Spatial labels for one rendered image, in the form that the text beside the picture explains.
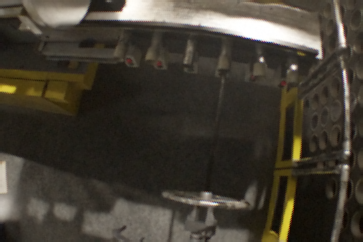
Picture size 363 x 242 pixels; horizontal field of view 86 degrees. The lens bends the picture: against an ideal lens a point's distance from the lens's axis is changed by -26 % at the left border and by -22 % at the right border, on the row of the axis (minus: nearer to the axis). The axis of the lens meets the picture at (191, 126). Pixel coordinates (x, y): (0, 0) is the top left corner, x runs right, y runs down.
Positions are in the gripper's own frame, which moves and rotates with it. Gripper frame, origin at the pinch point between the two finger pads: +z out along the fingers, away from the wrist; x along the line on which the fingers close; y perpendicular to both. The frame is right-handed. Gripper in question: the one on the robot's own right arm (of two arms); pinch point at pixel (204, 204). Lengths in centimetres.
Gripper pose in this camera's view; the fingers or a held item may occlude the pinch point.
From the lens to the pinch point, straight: 106.7
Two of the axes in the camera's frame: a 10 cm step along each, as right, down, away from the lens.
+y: -5.1, -2.4, -8.2
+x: -8.4, -0.3, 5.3
